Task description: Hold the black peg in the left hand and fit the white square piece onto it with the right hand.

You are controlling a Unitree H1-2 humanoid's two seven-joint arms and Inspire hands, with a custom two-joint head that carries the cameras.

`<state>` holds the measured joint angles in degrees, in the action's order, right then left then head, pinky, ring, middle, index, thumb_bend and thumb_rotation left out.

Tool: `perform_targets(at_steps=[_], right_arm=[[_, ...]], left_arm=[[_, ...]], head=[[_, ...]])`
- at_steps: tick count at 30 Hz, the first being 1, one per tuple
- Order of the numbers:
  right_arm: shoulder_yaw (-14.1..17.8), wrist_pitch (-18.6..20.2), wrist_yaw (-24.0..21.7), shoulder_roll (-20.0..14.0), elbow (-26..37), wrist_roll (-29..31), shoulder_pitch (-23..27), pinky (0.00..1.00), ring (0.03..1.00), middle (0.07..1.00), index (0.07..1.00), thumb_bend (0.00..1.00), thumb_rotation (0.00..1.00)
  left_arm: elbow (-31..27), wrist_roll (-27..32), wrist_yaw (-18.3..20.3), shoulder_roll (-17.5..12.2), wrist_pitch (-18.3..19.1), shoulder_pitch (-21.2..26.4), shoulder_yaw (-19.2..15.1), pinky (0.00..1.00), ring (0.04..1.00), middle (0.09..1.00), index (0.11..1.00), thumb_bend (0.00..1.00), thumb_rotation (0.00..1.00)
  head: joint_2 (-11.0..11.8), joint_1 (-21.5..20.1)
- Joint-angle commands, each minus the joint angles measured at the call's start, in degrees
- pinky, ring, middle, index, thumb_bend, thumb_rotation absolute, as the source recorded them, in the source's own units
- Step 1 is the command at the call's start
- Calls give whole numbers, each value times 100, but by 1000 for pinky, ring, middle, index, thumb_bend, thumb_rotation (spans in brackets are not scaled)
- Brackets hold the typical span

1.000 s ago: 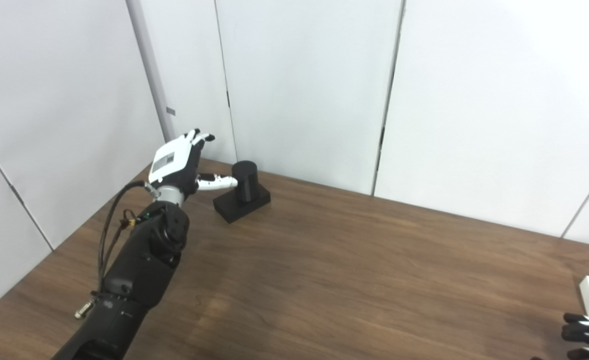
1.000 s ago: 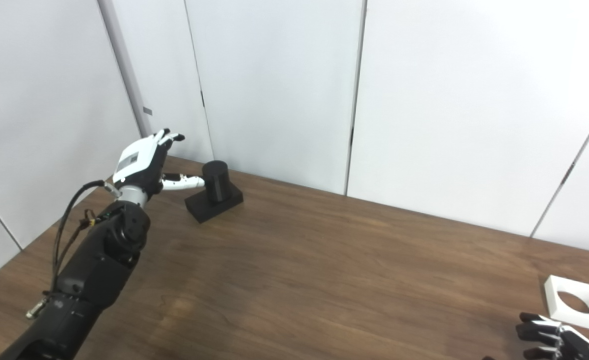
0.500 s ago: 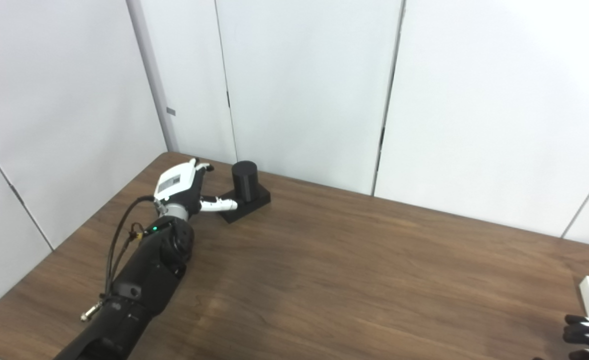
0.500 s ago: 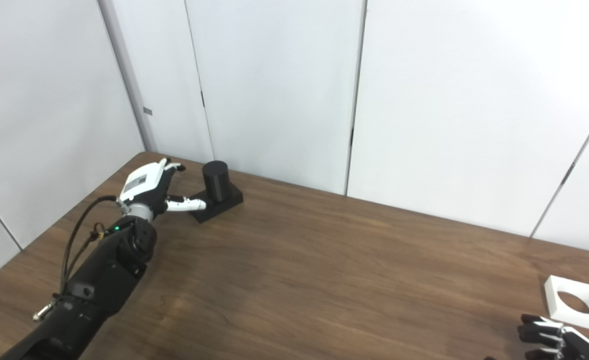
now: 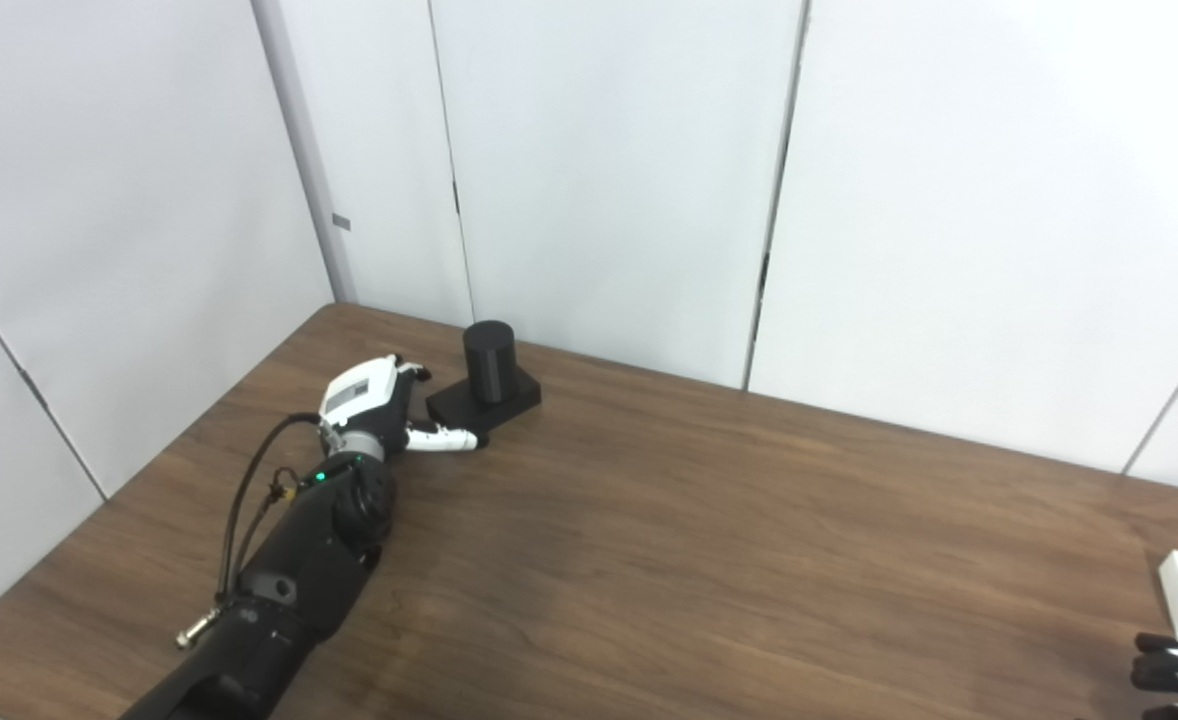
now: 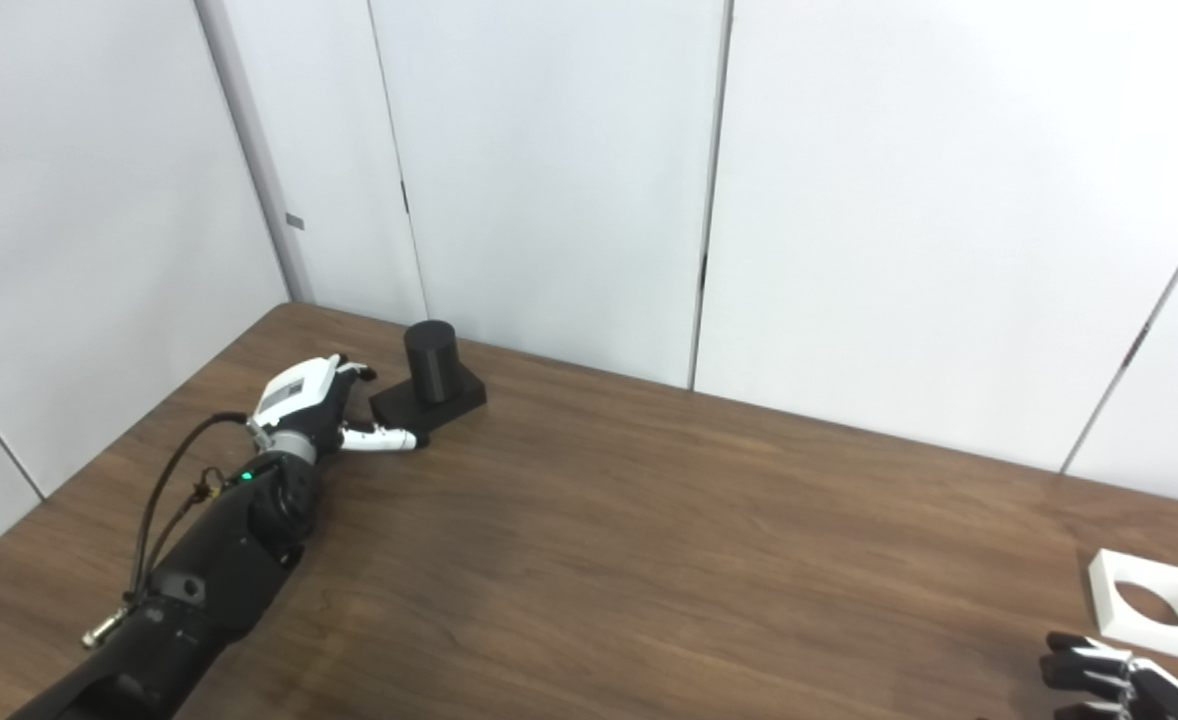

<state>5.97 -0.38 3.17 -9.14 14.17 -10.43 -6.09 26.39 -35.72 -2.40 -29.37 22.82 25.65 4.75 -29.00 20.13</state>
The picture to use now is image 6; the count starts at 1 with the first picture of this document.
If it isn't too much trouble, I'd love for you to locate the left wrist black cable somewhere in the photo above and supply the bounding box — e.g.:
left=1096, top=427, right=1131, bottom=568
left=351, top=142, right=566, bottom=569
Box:
left=82, top=412, right=250, bottom=649

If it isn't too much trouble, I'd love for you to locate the grey wall corner post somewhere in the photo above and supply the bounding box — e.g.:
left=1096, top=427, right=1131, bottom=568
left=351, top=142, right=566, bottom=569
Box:
left=194, top=0, right=316, bottom=304

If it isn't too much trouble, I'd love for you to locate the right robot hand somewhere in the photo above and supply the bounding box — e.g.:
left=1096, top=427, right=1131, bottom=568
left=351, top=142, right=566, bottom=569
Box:
left=1039, top=631, right=1178, bottom=720

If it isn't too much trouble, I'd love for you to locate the black peg with square base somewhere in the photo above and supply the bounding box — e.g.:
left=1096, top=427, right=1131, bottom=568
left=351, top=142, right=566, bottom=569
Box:
left=368, top=320, right=488, bottom=448

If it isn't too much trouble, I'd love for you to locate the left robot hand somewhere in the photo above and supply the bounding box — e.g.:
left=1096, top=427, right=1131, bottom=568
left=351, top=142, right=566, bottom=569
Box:
left=247, top=354, right=420, bottom=466

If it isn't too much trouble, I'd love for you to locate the white square piece with hole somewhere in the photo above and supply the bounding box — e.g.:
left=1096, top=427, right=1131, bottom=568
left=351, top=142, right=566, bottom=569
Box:
left=1088, top=548, right=1178, bottom=663

